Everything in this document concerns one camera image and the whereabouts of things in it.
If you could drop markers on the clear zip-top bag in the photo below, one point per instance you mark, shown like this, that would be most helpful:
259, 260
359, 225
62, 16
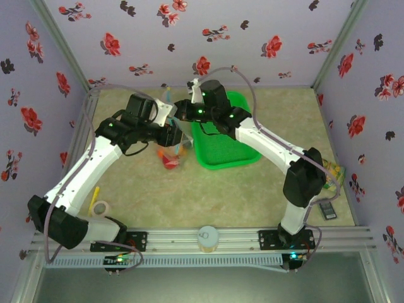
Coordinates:
181, 158

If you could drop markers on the green yellow snack packet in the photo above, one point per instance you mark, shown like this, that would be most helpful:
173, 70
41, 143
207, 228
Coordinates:
334, 173

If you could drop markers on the black handheld device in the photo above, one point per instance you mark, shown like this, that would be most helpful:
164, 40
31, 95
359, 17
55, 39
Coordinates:
327, 211

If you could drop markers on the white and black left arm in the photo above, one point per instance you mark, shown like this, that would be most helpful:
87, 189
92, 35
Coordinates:
82, 176

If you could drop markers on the green plastic basket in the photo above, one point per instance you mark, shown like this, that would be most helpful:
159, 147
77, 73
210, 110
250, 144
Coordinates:
227, 151

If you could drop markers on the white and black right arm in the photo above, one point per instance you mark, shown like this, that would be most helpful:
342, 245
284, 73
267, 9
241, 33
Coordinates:
271, 145

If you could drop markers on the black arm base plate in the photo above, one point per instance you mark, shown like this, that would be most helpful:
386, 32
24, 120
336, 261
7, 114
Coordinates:
137, 240
268, 240

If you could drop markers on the beige tape roll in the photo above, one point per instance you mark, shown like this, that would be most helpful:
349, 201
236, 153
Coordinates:
105, 209

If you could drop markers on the aluminium frame post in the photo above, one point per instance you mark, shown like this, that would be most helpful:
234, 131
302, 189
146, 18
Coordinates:
63, 47
341, 44

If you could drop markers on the red round fruit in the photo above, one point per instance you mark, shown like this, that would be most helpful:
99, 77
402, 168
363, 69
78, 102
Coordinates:
170, 163

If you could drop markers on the aluminium frame side rail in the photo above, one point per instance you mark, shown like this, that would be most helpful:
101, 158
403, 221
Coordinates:
79, 132

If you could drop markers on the small circuit board with LED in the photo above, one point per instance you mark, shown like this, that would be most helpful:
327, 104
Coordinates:
295, 257
118, 260

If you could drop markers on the yellow pen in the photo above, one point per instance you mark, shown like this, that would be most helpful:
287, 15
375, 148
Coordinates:
94, 197

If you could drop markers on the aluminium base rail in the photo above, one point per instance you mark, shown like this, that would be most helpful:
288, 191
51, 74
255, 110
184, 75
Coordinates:
240, 240

